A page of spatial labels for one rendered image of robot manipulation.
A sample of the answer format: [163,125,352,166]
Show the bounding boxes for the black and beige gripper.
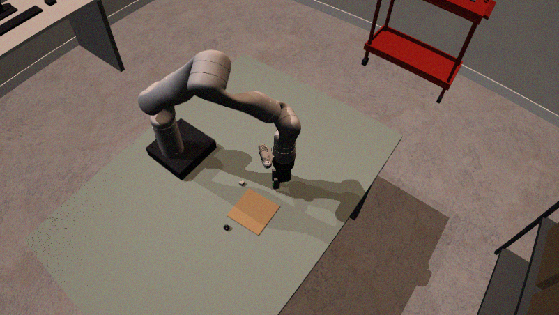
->
[259,144,296,189]

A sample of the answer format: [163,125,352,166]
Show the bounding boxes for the orange square mat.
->
[227,189,280,235]

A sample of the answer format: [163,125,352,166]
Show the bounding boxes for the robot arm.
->
[138,50,301,158]

